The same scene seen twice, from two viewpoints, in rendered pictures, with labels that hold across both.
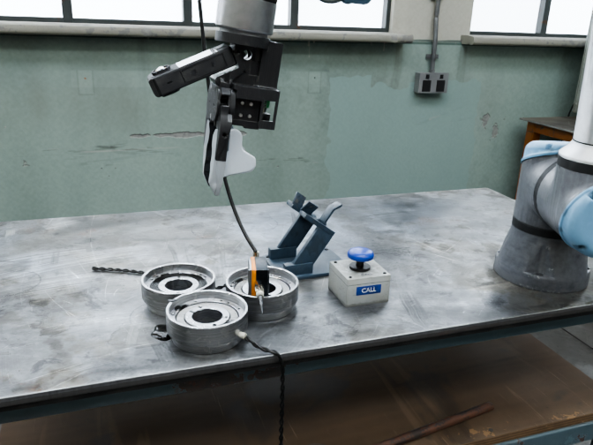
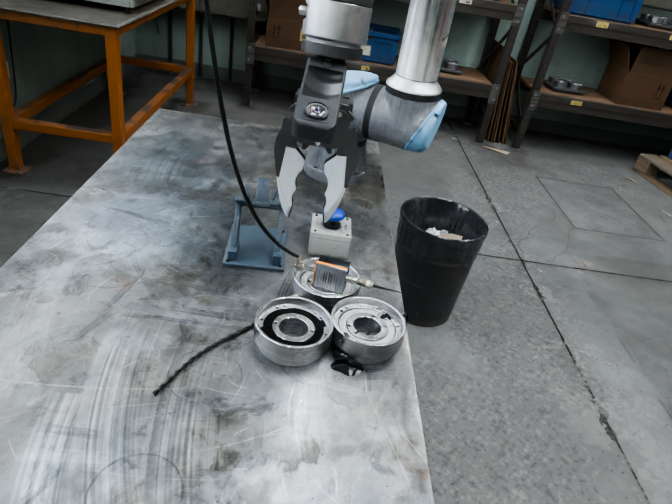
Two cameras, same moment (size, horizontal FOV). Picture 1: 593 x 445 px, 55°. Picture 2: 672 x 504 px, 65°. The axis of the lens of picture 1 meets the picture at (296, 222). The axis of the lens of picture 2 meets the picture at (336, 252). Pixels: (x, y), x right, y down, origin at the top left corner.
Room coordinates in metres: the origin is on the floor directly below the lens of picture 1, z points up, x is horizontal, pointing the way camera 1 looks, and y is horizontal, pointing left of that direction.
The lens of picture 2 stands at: (0.57, 0.68, 1.29)
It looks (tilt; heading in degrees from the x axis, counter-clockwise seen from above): 32 degrees down; 285
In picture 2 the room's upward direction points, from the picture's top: 10 degrees clockwise
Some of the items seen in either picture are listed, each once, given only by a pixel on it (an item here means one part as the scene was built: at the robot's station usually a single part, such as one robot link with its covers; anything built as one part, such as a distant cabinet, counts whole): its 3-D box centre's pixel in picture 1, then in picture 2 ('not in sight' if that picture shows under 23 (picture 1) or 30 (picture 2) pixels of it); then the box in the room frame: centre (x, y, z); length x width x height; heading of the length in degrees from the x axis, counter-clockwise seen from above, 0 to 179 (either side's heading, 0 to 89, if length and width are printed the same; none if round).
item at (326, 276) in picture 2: (252, 276); (330, 276); (0.74, 0.06, 0.85); 0.05 x 0.02 x 0.04; 7
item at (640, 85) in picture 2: not in sight; (638, 73); (-0.28, -4.16, 0.67); 0.52 x 0.43 x 0.43; 20
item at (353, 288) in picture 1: (362, 279); (330, 233); (0.80, -0.10, 0.82); 0.08 x 0.07 x 0.05; 110
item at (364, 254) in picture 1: (359, 264); (332, 222); (0.80, -0.10, 0.85); 0.04 x 0.04 x 0.05
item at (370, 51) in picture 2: not in sight; (363, 41); (1.76, -3.43, 0.56); 0.52 x 0.38 x 0.22; 17
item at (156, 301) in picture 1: (178, 290); (292, 331); (0.75, 0.17, 0.82); 0.10 x 0.10 x 0.04
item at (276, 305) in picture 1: (262, 293); (325, 286); (0.75, 0.05, 0.82); 0.10 x 0.10 x 0.04
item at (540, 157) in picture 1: (559, 181); (350, 103); (0.90, -0.42, 0.97); 0.13 x 0.12 x 0.14; 178
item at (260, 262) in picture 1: (261, 283); (348, 277); (0.72, 0.05, 0.85); 0.17 x 0.02 x 0.04; 7
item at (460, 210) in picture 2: not in sight; (430, 263); (0.67, -1.14, 0.21); 0.34 x 0.34 x 0.43
